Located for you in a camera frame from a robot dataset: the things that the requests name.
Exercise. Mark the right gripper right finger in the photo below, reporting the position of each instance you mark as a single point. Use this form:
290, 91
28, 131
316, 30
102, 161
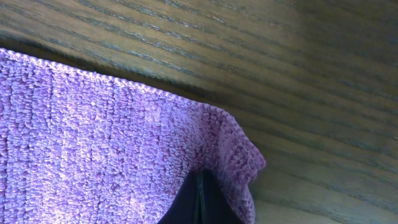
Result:
214, 208

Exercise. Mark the purple microfiber cloth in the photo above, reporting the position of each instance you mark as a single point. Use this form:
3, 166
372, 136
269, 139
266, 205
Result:
81, 147

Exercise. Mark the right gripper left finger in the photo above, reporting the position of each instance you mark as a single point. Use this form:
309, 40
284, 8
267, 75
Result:
182, 209

